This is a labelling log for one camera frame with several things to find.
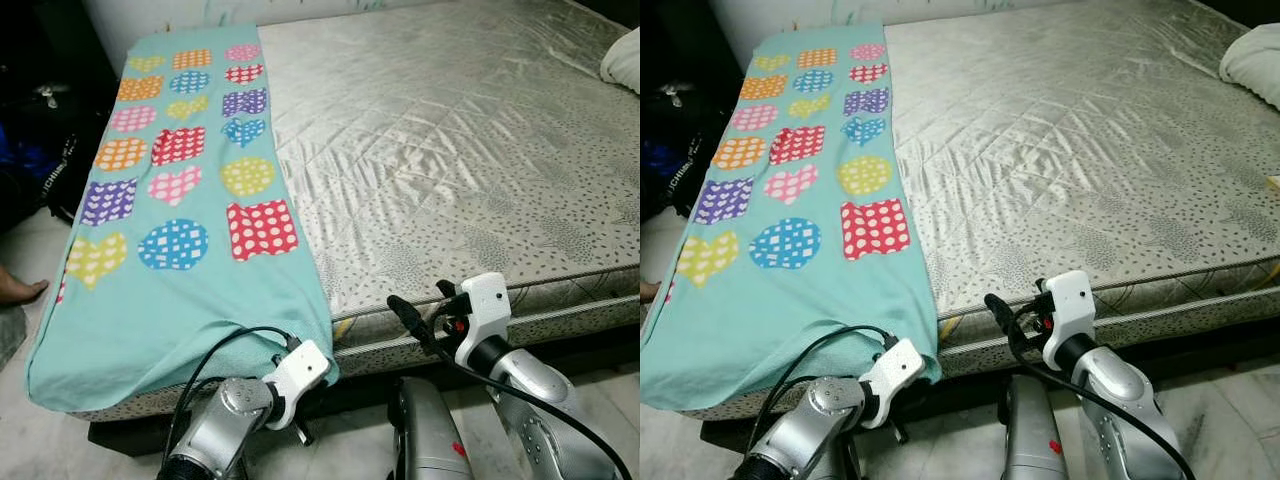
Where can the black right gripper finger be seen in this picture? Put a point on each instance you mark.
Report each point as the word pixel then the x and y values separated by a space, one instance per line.
pixel 1002 312
pixel 410 315

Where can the teal blanket with dotted patches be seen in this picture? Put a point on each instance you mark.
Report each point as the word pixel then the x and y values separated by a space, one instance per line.
pixel 180 300
pixel 800 300

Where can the white printed pillow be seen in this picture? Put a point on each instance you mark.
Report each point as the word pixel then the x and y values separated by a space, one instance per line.
pixel 1255 65
pixel 625 62

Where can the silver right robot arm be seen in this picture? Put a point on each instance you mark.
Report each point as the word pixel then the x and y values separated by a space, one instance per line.
pixel 1125 410
pixel 540 410

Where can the silver right robot leg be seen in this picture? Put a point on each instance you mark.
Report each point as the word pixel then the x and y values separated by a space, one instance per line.
pixel 430 430
pixel 1030 430

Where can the white quilted mattress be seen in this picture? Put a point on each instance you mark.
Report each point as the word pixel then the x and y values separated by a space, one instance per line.
pixel 1080 150
pixel 450 150

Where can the blue cloth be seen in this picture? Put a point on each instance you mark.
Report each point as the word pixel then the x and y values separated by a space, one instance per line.
pixel 662 162
pixel 25 160

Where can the black backpack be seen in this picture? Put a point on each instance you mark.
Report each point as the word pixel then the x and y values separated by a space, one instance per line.
pixel 695 150
pixel 75 150

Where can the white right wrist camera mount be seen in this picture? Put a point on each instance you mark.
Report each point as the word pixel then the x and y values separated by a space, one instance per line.
pixel 1070 300
pixel 488 305

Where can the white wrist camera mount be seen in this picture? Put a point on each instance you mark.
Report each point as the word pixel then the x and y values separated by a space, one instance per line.
pixel 895 370
pixel 488 305
pixel 300 370
pixel 1070 300

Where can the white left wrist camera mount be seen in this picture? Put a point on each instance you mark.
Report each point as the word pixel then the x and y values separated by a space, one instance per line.
pixel 895 370
pixel 300 370

